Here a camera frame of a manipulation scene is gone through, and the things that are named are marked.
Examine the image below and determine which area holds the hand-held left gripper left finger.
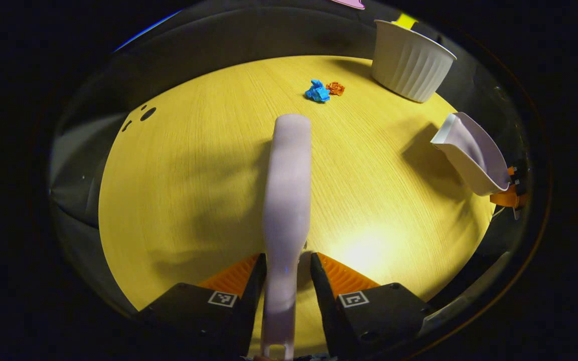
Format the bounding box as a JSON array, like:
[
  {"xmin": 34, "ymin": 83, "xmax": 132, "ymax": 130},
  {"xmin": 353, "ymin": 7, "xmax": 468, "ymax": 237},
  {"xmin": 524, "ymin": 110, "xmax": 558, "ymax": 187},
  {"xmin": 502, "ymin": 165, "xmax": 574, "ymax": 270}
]
[{"xmin": 137, "ymin": 253, "xmax": 268, "ymax": 358}]

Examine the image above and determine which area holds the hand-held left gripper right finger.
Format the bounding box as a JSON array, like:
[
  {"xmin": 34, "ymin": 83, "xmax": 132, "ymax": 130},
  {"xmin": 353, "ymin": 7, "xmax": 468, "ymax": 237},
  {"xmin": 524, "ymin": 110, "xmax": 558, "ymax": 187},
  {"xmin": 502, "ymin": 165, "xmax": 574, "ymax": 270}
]
[{"xmin": 311, "ymin": 252, "xmax": 434, "ymax": 357}]

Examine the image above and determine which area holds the pale pink dustpan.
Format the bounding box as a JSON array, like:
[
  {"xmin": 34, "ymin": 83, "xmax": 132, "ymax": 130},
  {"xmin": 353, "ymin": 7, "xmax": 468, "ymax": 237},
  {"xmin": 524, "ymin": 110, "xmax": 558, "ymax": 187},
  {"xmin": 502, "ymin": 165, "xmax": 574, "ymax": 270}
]
[{"xmin": 430, "ymin": 112, "xmax": 511, "ymax": 197}]

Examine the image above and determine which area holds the small pale pink broom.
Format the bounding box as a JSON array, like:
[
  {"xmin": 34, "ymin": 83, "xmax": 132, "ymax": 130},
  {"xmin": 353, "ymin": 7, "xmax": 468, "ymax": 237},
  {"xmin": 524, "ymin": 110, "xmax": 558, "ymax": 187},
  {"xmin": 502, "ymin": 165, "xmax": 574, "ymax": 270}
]
[{"xmin": 260, "ymin": 113, "xmax": 313, "ymax": 361}]

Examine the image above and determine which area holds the white ribbed garbage bin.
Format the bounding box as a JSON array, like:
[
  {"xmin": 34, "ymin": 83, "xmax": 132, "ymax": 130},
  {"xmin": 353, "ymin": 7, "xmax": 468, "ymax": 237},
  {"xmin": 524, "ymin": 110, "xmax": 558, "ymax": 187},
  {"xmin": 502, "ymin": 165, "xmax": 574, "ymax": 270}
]
[{"xmin": 371, "ymin": 19, "xmax": 458, "ymax": 103}]

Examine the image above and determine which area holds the blue paper ball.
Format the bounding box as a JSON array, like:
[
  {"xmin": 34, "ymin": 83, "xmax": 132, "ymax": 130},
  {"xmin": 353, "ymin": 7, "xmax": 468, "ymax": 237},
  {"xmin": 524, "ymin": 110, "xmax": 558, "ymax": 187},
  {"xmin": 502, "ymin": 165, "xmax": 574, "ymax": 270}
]
[{"xmin": 305, "ymin": 79, "xmax": 331, "ymax": 103}]

